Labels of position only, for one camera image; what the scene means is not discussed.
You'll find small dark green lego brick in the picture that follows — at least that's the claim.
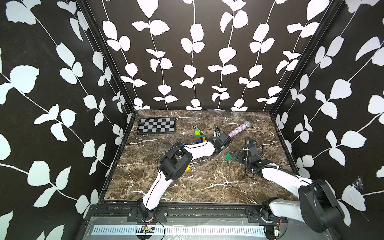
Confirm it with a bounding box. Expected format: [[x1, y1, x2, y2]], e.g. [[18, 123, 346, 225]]
[[225, 154, 232, 161]]

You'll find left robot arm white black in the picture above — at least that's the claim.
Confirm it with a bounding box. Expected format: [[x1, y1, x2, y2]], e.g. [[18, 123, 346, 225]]
[[138, 133, 232, 216]]

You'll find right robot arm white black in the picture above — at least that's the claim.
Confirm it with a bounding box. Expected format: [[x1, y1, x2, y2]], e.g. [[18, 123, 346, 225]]
[[234, 147, 345, 233]]

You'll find purple glitter microphone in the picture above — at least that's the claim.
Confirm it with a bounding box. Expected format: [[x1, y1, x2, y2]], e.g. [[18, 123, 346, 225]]
[[228, 121, 251, 138]]

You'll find black white checkerboard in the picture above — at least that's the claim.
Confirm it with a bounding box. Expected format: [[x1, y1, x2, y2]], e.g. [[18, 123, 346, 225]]
[[137, 117, 177, 135]]

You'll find white perforated strip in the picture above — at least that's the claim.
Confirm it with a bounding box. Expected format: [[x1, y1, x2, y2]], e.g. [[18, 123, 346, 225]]
[[91, 225, 265, 237]]

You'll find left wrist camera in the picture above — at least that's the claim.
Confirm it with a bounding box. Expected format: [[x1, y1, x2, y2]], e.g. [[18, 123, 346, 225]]
[[213, 127, 222, 138]]

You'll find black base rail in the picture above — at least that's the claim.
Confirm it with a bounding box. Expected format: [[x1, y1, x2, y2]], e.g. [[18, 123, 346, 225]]
[[86, 201, 288, 225]]

